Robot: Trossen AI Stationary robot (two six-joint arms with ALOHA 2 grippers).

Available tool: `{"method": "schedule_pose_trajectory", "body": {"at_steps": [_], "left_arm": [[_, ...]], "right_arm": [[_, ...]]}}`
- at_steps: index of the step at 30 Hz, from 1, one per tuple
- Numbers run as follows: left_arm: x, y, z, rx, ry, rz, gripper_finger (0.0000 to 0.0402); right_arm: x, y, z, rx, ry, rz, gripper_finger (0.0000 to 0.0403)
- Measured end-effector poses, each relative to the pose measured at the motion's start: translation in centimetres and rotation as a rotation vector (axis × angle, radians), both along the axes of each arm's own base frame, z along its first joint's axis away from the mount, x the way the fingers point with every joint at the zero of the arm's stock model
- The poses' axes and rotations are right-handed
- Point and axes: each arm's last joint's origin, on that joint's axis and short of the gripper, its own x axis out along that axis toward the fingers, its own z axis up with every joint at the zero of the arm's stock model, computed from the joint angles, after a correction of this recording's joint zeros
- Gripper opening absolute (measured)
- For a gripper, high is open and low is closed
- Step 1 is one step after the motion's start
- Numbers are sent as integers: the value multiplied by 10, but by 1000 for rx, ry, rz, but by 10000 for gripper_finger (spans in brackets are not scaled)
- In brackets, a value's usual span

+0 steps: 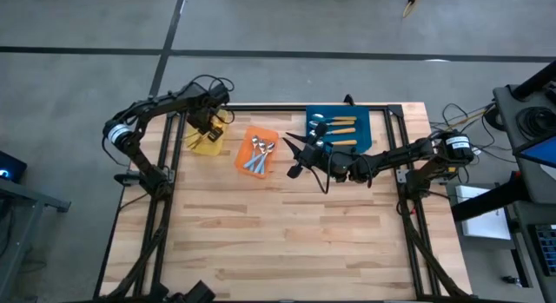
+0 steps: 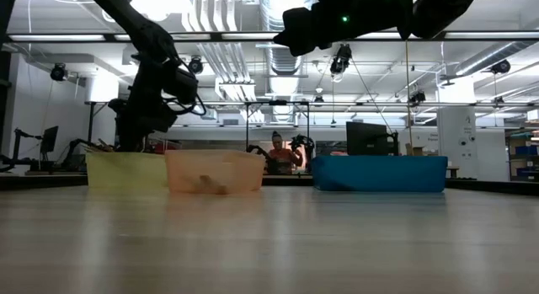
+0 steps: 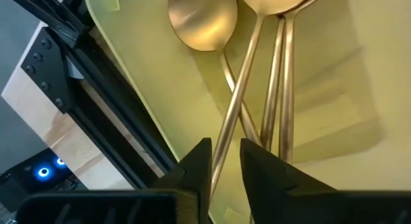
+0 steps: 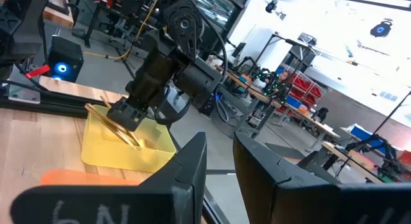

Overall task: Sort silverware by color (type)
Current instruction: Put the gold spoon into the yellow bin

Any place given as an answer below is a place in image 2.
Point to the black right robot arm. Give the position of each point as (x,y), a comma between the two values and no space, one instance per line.
(442,9)

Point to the black computer monitor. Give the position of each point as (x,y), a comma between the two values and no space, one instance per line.
(366,138)

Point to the orange translucent plastic bin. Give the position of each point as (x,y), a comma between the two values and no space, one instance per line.
(215,167)

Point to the black background rack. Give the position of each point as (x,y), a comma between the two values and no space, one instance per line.
(247,117)

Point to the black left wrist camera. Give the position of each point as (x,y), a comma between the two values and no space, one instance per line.
(183,85)

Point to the black ceiling spotlight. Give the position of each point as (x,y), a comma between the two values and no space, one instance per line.
(58,72)
(196,65)
(501,67)
(340,62)

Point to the blue plastic bin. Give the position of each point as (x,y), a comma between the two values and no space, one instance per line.
(379,174)

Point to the cardboard box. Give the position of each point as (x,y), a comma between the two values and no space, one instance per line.
(414,150)

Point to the black overhead beam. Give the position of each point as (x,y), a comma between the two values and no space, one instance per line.
(484,35)

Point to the small black monitor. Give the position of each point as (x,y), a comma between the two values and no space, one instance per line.
(49,139)

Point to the red storage bins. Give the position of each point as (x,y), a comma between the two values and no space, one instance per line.
(162,147)

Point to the black background robot arm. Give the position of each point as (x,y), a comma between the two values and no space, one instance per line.
(76,144)

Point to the storage shelving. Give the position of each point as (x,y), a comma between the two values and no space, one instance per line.
(524,157)

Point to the gold spoon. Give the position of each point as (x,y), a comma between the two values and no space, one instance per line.
(93,149)
(103,146)

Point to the yellow translucent plastic bin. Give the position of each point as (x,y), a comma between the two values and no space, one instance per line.
(126,171)

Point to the silver ceiling duct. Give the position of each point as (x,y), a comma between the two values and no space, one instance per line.
(286,62)

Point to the person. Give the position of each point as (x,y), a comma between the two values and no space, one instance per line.
(282,159)

